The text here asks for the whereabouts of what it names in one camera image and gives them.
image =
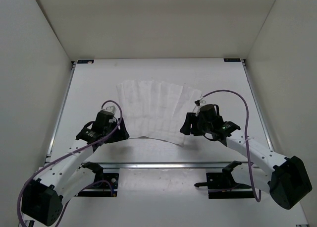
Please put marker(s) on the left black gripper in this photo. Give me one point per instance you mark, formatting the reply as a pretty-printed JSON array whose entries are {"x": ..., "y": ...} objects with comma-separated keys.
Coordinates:
[{"x": 122, "y": 133}]

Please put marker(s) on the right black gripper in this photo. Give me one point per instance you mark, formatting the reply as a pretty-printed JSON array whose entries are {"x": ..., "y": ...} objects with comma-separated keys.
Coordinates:
[{"x": 188, "y": 127}]

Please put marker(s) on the white pleated skirt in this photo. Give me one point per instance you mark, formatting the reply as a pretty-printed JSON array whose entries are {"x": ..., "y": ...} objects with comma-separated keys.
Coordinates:
[{"x": 156, "y": 110}]

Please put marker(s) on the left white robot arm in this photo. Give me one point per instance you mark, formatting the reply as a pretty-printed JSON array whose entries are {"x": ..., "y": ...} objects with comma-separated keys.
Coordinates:
[{"x": 46, "y": 194}]

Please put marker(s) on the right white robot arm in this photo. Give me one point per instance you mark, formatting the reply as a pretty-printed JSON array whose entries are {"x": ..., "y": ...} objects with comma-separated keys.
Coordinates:
[{"x": 284, "y": 179}]

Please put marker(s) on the right blue corner label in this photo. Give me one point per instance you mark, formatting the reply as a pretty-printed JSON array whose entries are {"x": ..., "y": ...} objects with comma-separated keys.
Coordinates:
[{"x": 232, "y": 60}]

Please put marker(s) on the blue corner label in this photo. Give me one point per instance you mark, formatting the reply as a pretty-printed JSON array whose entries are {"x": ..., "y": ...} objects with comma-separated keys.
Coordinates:
[
  {"x": 85, "y": 61},
  {"x": 232, "y": 60}
]

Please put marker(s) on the left blue corner label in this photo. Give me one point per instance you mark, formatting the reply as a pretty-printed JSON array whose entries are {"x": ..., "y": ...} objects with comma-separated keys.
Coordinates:
[{"x": 85, "y": 61}]

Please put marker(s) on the front aluminium table rail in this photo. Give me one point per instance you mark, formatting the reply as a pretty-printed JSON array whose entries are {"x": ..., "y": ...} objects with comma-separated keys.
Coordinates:
[{"x": 183, "y": 165}]

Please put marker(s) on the aluminium table rail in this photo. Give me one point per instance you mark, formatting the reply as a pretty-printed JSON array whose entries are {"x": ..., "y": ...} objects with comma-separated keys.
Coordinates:
[
  {"x": 252, "y": 88},
  {"x": 59, "y": 116},
  {"x": 183, "y": 165}
]

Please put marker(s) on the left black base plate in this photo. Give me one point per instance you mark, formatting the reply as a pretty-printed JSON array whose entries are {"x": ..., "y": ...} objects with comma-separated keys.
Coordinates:
[{"x": 105, "y": 185}]

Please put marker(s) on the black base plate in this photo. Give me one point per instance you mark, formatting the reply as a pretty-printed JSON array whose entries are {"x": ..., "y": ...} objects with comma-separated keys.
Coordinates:
[
  {"x": 105, "y": 185},
  {"x": 221, "y": 185}
]

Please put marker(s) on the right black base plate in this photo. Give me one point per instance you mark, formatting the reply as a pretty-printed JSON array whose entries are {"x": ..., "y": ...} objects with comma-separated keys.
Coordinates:
[{"x": 221, "y": 185}]

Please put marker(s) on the right aluminium table rail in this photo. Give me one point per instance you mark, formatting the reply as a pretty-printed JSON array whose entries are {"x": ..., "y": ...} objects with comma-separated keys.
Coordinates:
[{"x": 252, "y": 88}]

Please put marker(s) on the left aluminium table rail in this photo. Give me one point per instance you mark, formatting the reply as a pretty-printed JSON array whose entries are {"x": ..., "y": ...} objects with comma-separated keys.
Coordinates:
[{"x": 59, "y": 116}]

